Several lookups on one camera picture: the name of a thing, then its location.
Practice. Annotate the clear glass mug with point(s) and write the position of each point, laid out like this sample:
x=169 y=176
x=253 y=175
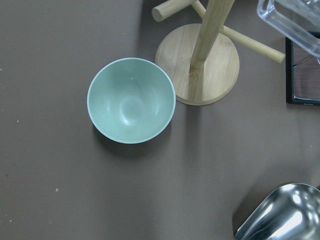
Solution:
x=298 y=20

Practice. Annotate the wooden mug tree stand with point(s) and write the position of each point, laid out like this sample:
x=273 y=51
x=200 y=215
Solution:
x=201 y=59

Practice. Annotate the mint green bowl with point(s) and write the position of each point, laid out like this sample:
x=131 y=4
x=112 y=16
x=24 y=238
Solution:
x=131 y=100

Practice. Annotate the stainless steel scoop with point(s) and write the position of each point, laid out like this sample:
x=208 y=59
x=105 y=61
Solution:
x=290 y=212

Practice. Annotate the black framed glass rack tray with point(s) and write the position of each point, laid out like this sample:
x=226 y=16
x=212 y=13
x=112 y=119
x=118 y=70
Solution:
x=302 y=74

